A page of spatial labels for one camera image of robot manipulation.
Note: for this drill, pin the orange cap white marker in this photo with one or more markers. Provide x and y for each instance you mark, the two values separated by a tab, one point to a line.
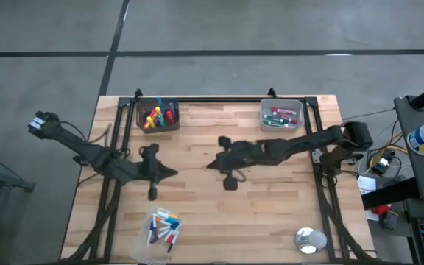
159	221

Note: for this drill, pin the red cap white marker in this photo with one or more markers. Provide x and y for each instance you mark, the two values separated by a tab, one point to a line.
172	236

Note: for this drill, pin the yellow Sharpie highlighter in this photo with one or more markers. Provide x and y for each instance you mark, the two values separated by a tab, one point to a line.
157	110
153	124
149	122

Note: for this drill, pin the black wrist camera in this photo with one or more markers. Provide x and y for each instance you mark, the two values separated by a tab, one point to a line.
149	162

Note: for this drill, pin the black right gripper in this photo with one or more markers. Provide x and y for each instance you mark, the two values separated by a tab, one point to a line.
249	154

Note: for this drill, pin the purple Sharpie highlighter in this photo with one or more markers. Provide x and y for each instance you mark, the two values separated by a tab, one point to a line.
169	106
173	109

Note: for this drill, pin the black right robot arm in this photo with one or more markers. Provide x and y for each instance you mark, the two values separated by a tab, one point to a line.
307	141

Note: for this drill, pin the black desk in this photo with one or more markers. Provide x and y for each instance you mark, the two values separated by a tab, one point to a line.
418	173

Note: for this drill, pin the light grey plastic bin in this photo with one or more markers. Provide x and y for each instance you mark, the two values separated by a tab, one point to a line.
282	105

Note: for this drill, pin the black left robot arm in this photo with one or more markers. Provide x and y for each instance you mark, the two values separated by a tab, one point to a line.
87	151

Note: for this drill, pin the white paper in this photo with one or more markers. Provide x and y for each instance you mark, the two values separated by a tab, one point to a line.
366	184

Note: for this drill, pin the blue Sharpie highlighter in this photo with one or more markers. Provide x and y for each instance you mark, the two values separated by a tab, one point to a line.
159	103

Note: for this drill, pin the teal Sharpie highlighter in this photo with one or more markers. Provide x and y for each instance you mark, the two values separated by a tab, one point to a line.
160	120

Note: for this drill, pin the red Expo dry-erase marker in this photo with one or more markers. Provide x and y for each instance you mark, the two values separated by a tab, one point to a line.
288	119
283	111
169	118

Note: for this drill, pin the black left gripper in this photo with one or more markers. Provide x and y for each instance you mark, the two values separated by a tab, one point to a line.
149	169

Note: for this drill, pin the red object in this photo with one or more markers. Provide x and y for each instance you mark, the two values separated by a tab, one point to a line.
380	210

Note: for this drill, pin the green Expo dry-erase marker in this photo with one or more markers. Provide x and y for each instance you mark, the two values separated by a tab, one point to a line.
272	118
275	124

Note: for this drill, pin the pink Sharpie highlighter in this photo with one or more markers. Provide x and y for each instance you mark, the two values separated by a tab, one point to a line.
152	112

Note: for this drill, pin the dark grey plastic bin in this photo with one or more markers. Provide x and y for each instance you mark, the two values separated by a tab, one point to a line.
175	127

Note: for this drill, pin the clear plastic bin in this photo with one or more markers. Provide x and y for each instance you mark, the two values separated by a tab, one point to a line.
142	254

